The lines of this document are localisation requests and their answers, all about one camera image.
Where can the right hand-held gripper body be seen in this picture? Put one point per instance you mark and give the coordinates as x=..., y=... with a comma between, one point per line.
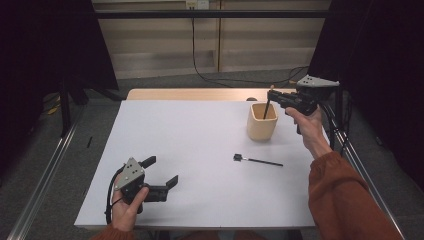
x=306, y=98

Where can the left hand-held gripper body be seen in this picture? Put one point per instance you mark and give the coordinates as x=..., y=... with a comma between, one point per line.
x=131, y=175

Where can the black pencil with orange end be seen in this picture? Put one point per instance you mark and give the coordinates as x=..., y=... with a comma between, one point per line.
x=267, y=110

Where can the beige square cup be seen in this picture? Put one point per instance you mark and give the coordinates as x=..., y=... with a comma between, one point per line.
x=261, y=128

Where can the black makeup brush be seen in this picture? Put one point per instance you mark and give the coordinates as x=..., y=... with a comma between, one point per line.
x=258, y=161

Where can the person's right hand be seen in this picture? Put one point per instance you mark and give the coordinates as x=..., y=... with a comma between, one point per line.
x=311, y=130

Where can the person's left hand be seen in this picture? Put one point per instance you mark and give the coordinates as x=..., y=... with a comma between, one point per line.
x=125, y=213

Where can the small dark round object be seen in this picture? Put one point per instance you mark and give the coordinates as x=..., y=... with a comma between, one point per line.
x=251, y=99

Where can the white table mat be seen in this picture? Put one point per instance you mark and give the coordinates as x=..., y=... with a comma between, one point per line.
x=206, y=193

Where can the small black stick on floor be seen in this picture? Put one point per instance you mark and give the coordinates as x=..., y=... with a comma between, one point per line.
x=89, y=142

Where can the light wooden table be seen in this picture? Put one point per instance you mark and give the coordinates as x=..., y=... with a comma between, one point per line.
x=200, y=94

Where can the black curtain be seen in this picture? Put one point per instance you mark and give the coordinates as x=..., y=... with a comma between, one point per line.
x=383, y=66
x=50, y=43

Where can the black metal stand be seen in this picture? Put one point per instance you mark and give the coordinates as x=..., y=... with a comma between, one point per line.
x=65, y=106

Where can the black horizontal metal bar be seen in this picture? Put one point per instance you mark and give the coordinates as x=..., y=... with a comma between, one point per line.
x=200, y=14

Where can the aluminium floor rail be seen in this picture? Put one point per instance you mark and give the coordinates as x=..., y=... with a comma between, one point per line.
x=43, y=180
x=366, y=186

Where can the white wall socket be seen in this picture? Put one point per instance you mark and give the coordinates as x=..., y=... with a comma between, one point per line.
x=197, y=4

